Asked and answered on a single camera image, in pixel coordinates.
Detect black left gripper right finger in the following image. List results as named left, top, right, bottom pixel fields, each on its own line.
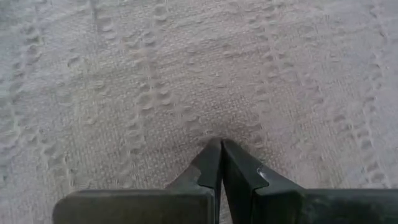
left=221, top=139, right=398, bottom=224

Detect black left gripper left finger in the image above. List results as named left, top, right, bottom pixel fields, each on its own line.
left=52, top=138, right=222, bottom=224

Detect grey towel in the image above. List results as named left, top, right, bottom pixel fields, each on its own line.
left=0, top=0, right=398, bottom=224

